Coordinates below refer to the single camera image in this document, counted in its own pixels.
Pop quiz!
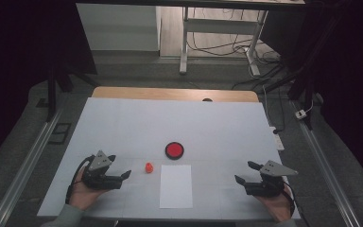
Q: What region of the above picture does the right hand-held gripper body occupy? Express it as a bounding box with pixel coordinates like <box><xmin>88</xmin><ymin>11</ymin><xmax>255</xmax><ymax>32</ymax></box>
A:
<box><xmin>244</xmin><ymin>160</ymin><xmax>299</xmax><ymax>199</ymax></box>

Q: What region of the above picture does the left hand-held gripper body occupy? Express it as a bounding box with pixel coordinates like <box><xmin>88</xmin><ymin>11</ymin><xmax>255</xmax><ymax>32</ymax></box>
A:
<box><xmin>81</xmin><ymin>149</ymin><xmax>124</xmax><ymax>191</ymax></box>

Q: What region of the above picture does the round red ink pad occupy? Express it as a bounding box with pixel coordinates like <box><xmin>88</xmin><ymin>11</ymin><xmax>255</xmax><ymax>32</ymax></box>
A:
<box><xmin>164</xmin><ymin>141</ymin><xmax>185</xmax><ymax>161</ymax></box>

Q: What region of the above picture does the person's right hand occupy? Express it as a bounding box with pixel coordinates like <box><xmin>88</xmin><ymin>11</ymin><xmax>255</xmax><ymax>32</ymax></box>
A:
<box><xmin>252</xmin><ymin>184</ymin><xmax>295</xmax><ymax>223</ymax></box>

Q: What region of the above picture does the person's left hand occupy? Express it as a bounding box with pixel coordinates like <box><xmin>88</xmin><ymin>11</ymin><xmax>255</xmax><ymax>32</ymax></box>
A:
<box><xmin>69</xmin><ymin>166</ymin><xmax>109</xmax><ymax>212</ymax></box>

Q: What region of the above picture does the white power strip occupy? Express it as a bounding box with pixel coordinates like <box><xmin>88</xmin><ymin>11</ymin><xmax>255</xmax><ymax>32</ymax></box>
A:
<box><xmin>269</xmin><ymin>126</ymin><xmax>285</xmax><ymax>151</ymax></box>

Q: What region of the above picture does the small white paper sheet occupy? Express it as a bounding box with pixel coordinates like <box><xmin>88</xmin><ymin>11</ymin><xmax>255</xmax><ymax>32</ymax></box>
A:
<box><xmin>159</xmin><ymin>164</ymin><xmax>194</xmax><ymax>210</ymax></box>

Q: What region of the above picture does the large white table cover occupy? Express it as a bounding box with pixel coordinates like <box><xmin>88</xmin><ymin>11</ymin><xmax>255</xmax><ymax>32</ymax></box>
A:
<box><xmin>36</xmin><ymin>96</ymin><xmax>302</xmax><ymax>221</ymax></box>

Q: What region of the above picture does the black metal stand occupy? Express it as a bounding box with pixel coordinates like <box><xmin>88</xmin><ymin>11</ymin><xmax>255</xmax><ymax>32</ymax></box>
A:
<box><xmin>44</xmin><ymin>61</ymin><xmax>100</xmax><ymax>123</ymax></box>
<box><xmin>258</xmin><ymin>60</ymin><xmax>320</xmax><ymax>131</ymax></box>

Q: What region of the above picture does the white cabinet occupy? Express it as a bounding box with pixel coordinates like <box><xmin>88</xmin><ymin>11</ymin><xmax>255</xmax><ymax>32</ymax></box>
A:
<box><xmin>76</xmin><ymin>3</ymin><xmax>162</xmax><ymax>52</ymax></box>

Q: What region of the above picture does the right hand-held gripper black cable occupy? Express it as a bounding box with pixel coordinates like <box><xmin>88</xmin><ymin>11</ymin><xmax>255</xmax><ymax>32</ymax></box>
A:
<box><xmin>282</xmin><ymin>180</ymin><xmax>298</xmax><ymax>218</ymax></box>

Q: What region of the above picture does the black floor frame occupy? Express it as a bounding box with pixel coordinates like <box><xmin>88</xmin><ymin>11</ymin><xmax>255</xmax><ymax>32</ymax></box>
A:
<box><xmin>47</xmin><ymin>122</ymin><xmax>73</xmax><ymax>146</ymax></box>

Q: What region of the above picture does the metal floor rail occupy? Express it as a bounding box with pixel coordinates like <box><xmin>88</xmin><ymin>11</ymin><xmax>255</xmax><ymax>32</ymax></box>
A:
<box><xmin>290</xmin><ymin>99</ymin><xmax>362</xmax><ymax>227</ymax></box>
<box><xmin>0</xmin><ymin>106</ymin><xmax>64</xmax><ymax>227</ymax></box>

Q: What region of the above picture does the tangle of floor cables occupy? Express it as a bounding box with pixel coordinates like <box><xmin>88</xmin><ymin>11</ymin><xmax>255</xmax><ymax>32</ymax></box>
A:
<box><xmin>187</xmin><ymin>8</ymin><xmax>286</xmax><ymax>91</ymax></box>

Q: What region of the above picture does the white desk frame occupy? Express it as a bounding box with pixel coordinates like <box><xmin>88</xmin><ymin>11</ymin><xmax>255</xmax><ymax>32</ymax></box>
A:
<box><xmin>179</xmin><ymin>6</ymin><xmax>269</xmax><ymax>78</ymax></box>

